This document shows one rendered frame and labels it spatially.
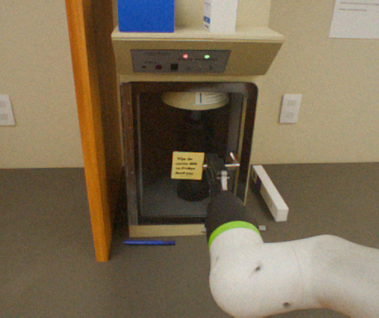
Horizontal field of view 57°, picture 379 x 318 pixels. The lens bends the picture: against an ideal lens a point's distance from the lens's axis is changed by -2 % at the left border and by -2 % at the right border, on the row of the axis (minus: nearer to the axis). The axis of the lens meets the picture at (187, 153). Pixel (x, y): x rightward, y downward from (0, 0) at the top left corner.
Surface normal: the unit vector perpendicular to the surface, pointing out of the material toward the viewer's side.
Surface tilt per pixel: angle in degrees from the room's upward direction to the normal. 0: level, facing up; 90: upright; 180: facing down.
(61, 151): 90
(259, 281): 41
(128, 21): 90
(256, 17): 90
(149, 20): 90
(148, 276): 0
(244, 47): 135
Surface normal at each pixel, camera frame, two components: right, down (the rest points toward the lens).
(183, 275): 0.03, -0.88
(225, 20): 0.22, 0.47
